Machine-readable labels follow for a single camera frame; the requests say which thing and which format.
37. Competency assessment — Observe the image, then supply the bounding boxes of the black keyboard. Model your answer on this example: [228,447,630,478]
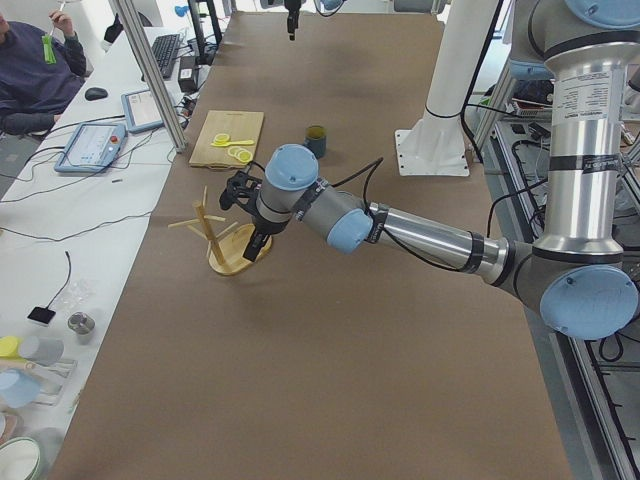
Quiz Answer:
[151,34,181,80]

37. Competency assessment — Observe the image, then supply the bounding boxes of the far teach pendant tablet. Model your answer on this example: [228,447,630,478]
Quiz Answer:
[121,89,163,134]

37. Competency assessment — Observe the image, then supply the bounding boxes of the bamboo cutting board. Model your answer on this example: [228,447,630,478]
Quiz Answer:
[189,110,264,169]

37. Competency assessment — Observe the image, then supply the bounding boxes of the clear acrylic tray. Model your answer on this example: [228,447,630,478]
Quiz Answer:
[25,358,77,407]

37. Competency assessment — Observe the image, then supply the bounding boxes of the lemon slice front left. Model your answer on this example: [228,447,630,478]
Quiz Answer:
[236,151,253,164]

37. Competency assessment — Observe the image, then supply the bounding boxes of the teach pendant tablet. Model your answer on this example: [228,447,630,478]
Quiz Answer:
[121,89,163,134]
[54,122,127,174]

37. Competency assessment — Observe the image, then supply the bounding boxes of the small metal cup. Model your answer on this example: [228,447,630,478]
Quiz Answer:
[67,312,95,345]

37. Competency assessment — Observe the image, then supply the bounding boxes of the light blue plastic cup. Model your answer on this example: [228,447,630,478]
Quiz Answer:
[1,369,40,408]

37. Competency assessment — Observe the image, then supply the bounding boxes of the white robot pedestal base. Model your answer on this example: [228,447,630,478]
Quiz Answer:
[396,0,502,176]

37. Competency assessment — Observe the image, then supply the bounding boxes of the black power adapter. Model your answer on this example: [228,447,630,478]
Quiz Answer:
[178,56,199,93]

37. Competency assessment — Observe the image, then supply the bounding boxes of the green rimmed white bowl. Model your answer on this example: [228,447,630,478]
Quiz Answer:
[1,437,43,480]

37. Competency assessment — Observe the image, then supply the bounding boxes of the dark blue mug yellow inside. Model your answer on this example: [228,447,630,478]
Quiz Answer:
[303,125,327,159]

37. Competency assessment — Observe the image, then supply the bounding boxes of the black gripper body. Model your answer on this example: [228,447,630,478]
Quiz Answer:
[284,0,302,18]
[252,215,286,236]

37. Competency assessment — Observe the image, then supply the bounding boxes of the wooden cup storage rack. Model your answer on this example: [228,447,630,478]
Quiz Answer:
[168,186,255,276]

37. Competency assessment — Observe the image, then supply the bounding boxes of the black computer mouse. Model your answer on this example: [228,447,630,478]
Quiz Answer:
[84,87,109,101]

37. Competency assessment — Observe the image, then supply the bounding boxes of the aluminium frame post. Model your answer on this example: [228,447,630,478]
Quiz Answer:
[112,0,187,153]

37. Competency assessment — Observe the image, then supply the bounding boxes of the lemon slice by knife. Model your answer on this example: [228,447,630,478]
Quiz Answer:
[212,133,231,146]

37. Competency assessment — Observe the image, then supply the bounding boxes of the seated person dark sweater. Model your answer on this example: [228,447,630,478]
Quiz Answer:
[1,10,87,135]

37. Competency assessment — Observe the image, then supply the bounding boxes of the grey plastic cup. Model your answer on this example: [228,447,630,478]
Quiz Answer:
[18,336,64,366]

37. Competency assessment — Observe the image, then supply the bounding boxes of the near teach pendant tablet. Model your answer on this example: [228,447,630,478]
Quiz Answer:
[54,122,127,174]

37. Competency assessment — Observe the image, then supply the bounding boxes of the yellow plastic knife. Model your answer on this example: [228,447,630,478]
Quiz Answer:
[210,140,255,148]

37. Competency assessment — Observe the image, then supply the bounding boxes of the yellow plastic cup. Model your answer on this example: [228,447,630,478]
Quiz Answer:
[0,336,22,359]

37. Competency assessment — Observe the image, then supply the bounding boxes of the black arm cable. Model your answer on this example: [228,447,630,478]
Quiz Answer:
[246,156,469,271]

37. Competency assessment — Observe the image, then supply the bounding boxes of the small black square pad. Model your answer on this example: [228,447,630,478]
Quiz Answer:
[27,306,56,326]

